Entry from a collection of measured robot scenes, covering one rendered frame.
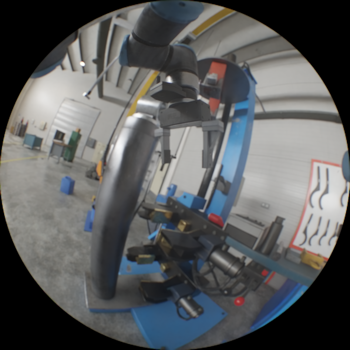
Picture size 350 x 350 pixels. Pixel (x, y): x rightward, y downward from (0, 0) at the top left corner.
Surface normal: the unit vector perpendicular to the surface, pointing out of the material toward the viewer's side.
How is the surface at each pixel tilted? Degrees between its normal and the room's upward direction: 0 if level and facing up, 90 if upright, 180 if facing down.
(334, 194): 90
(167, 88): 93
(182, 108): 114
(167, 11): 173
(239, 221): 90
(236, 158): 90
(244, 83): 180
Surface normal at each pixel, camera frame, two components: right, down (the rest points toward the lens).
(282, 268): -0.79, -0.29
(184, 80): 0.07, 0.21
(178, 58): 0.47, 0.62
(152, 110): -0.22, 0.45
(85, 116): 0.51, 0.17
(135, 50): -0.45, 0.89
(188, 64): 0.29, 0.20
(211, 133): -0.68, 0.17
